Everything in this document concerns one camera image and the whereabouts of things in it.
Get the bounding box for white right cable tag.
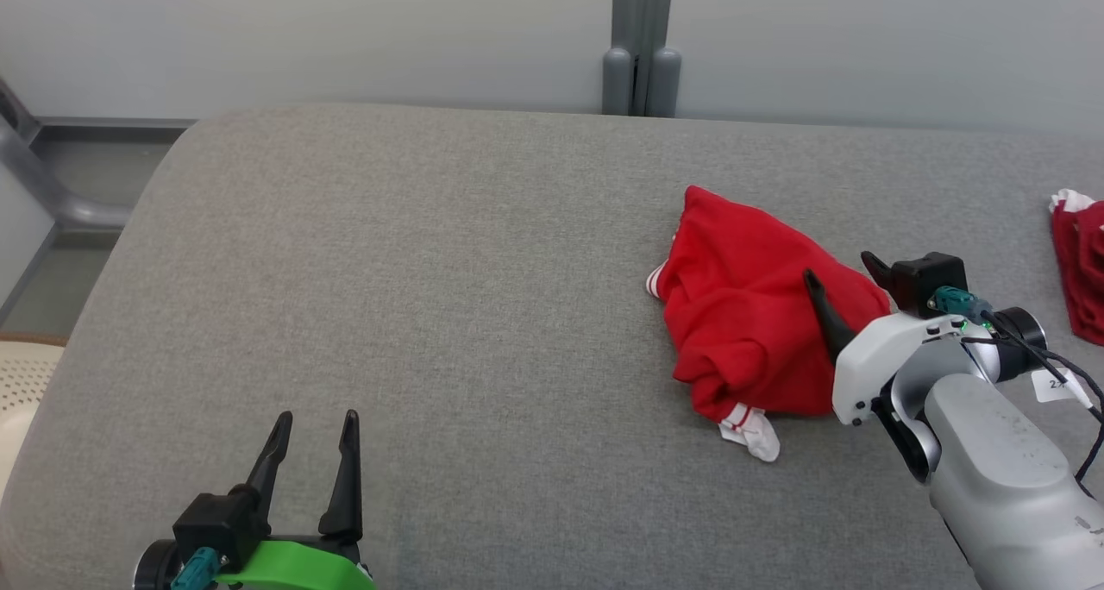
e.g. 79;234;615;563
1031;367;1092;404

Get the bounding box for red shorts with white stripes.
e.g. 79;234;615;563
1048;189;1104;347

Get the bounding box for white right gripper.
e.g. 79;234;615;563
802;251;984;427

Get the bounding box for grey metal post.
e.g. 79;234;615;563
601;0;682;116

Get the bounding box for grey metal pipe rail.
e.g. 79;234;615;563
0;81;132;229

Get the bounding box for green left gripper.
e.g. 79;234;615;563
216;409;378;590

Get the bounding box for cream perforated laundry basket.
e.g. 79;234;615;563
0;336;68;496

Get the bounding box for left camera cable teal plug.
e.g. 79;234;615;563
170;547;221;590

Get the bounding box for red Bulls 23 jersey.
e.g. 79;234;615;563
645;185;894;463

